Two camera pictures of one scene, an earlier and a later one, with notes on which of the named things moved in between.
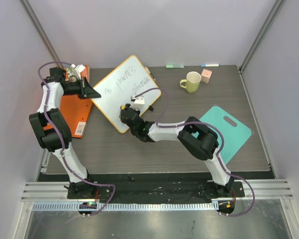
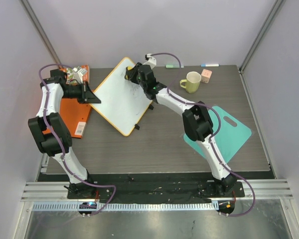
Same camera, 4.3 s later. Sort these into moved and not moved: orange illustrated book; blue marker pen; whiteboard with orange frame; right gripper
Moved: right gripper
Not moved: whiteboard with orange frame; blue marker pen; orange illustrated book
